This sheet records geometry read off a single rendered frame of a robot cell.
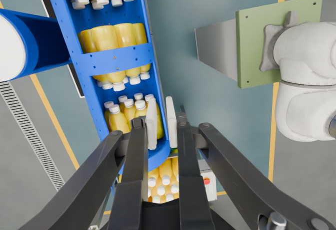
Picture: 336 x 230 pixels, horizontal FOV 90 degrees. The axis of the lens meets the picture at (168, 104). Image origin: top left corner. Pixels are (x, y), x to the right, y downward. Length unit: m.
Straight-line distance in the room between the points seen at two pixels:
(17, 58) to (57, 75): 1.17
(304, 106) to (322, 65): 0.13
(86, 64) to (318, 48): 0.66
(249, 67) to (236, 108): 1.31
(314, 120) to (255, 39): 0.37
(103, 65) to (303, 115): 0.63
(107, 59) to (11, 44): 0.46
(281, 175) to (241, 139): 0.91
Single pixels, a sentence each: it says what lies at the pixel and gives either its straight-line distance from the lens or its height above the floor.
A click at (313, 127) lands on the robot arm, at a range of 0.67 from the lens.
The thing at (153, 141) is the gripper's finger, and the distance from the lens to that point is 0.16.
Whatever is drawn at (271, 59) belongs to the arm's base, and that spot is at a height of 1.08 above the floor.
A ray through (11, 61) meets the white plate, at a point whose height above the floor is 1.04.
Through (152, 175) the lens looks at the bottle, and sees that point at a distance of 0.94.
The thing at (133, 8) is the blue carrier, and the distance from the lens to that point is 0.77.
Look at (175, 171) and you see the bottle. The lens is 0.93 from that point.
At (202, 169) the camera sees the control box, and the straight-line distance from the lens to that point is 0.94.
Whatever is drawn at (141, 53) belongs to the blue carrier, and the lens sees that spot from 0.56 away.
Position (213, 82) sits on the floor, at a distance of 1.88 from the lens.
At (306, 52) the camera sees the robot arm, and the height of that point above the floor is 1.25.
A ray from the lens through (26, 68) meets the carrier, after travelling 0.92.
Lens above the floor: 1.74
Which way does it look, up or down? 68 degrees down
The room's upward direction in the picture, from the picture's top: 173 degrees clockwise
